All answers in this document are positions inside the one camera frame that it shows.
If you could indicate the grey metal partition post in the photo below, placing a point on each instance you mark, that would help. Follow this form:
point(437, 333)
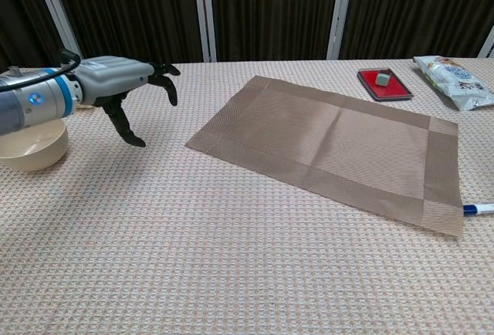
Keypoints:
point(488, 43)
point(204, 14)
point(339, 14)
point(58, 14)

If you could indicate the beige bowl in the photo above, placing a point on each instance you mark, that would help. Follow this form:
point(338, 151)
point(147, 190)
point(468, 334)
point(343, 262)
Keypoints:
point(50, 149)

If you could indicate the white marker with blue cap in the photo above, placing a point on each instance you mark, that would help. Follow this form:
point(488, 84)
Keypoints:
point(478, 208)

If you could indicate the black pleated curtain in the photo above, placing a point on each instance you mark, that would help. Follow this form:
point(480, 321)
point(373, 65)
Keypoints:
point(19, 22)
point(135, 11)
point(270, 11)
point(417, 11)

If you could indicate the small grey cube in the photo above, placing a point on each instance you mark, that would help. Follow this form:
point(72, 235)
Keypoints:
point(383, 80)

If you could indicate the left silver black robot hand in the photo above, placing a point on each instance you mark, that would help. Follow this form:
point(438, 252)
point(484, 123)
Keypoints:
point(112, 76)

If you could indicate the beige waffle-weave tablecloth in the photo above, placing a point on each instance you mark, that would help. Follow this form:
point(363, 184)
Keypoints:
point(154, 234)

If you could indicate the white printed snack packet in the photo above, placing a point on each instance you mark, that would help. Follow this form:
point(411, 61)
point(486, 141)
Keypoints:
point(455, 80)

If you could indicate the red stamp pad tray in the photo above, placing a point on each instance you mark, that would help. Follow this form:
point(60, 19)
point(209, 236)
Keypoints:
point(390, 90)

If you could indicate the brown woven placemat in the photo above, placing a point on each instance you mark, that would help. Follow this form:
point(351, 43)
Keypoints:
point(339, 138)

